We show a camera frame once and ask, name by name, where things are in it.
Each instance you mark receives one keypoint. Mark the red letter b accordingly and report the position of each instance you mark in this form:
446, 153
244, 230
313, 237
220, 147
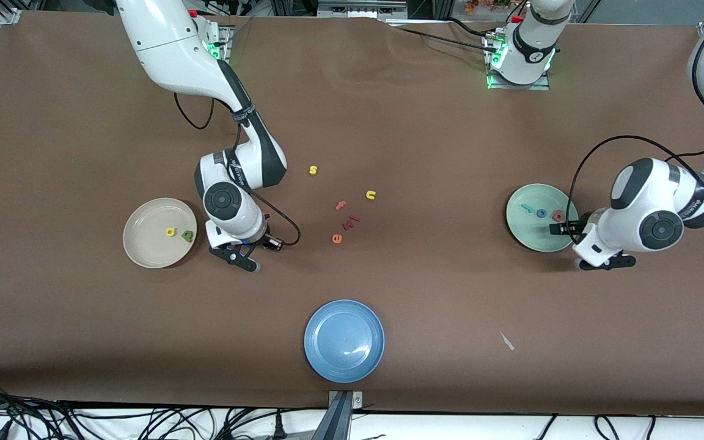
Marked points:
558, 216

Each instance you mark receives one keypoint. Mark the green round plate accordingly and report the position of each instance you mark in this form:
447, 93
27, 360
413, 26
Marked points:
529, 235

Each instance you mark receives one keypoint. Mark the orange dried flowers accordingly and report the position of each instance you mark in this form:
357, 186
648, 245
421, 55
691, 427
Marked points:
486, 5

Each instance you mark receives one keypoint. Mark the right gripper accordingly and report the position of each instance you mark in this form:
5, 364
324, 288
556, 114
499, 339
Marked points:
261, 241

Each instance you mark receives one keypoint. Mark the beige round plate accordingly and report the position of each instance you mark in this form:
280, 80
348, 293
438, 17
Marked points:
150, 244

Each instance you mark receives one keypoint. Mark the brown table cover sheet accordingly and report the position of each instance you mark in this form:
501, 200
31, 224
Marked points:
83, 336

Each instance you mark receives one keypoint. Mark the white paper scrap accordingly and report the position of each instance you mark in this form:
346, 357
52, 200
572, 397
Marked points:
506, 341

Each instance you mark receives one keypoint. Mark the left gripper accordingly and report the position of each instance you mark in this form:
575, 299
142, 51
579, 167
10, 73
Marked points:
579, 228

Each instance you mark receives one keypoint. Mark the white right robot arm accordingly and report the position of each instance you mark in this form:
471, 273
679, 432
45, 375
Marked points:
162, 43

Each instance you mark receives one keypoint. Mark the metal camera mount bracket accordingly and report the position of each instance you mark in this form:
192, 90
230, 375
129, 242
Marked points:
346, 399

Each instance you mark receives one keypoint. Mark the green letter d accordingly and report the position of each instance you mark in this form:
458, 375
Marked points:
188, 236

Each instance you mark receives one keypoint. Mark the grey support beam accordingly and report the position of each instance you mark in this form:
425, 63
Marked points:
335, 425

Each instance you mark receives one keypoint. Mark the blue round plate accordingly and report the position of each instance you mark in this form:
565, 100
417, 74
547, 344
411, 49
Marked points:
344, 341

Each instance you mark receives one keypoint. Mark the grey power strip box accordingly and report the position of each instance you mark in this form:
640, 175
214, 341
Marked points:
361, 9

